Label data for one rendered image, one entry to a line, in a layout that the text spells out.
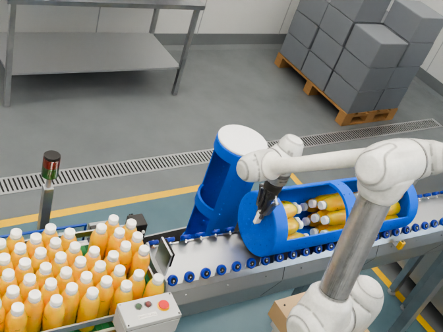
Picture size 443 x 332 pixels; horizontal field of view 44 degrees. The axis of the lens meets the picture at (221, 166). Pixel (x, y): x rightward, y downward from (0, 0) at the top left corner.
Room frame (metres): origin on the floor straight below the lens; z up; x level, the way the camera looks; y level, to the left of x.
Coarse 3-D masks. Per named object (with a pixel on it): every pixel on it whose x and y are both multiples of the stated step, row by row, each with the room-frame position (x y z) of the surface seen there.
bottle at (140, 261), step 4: (136, 252) 1.46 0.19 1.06; (148, 252) 1.47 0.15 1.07; (136, 256) 1.44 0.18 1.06; (140, 256) 1.44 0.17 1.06; (144, 256) 1.44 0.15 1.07; (148, 256) 1.46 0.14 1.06; (132, 260) 1.44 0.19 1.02; (136, 260) 1.43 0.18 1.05; (140, 260) 1.43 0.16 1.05; (144, 260) 1.44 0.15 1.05; (148, 260) 1.45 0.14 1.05; (132, 264) 1.44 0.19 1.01; (136, 264) 1.43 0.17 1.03; (140, 264) 1.43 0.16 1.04; (144, 264) 1.43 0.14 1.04; (148, 264) 1.45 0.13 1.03; (132, 268) 1.43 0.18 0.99; (136, 268) 1.43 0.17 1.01; (140, 268) 1.43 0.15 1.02; (144, 268) 1.44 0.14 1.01; (132, 272) 1.43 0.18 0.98; (144, 272) 1.44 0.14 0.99; (128, 276) 1.44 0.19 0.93; (144, 276) 1.45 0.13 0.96
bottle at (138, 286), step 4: (132, 276) 1.34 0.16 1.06; (132, 280) 1.32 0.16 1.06; (136, 280) 1.32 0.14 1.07; (140, 280) 1.33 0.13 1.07; (144, 280) 1.35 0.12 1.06; (136, 284) 1.32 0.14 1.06; (140, 284) 1.32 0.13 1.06; (144, 284) 1.34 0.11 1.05; (132, 288) 1.31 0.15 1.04; (136, 288) 1.31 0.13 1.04; (140, 288) 1.32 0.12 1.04; (144, 288) 1.34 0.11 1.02; (136, 292) 1.31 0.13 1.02; (140, 292) 1.32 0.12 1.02; (136, 296) 1.31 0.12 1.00; (140, 296) 1.33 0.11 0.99
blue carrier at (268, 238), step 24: (288, 192) 2.08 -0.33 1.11; (312, 192) 2.19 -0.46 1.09; (408, 192) 2.28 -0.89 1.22; (240, 216) 1.89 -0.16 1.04; (264, 216) 1.79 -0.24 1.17; (408, 216) 2.23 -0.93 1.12; (264, 240) 1.75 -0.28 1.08; (288, 240) 1.76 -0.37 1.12; (312, 240) 1.85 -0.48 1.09; (336, 240) 1.97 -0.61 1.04
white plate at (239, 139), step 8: (224, 128) 2.53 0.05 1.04; (232, 128) 2.56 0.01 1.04; (240, 128) 2.59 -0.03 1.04; (248, 128) 2.62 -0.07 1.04; (224, 136) 2.46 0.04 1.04; (232, 136) 2.49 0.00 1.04; (240, 136) 2.51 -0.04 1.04; (248, 136) 2.54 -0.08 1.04; (256, 136) 2.57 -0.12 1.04; (224, 144) 2.39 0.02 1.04; (232, 144) 2.41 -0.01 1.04; (240, 144) 2.44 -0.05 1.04; (248, 144) 2.47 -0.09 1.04; (256, 144) 2.50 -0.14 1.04; (264, 144) 2.52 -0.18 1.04; (232, 152) 2.36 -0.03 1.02; (240, 152) 2.37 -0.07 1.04; (248, 152) 2.40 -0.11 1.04
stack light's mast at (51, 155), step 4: (48, 152) 1.59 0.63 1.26; (52, 152) 1.60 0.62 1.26; (56, 152) 1.61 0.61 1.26; (44, 156) 1.57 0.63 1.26; (48, 156) 1.57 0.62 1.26; (52, 156) 1.58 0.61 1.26; (56, 156) 1.59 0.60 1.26; (60, 156) 1.60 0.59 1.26; (48, 160) 1.55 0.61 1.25; (52, 160) 1.56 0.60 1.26; (56, 160) 1.57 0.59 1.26; (48, 180) 1.58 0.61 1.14; (48, 184) 1.58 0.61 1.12
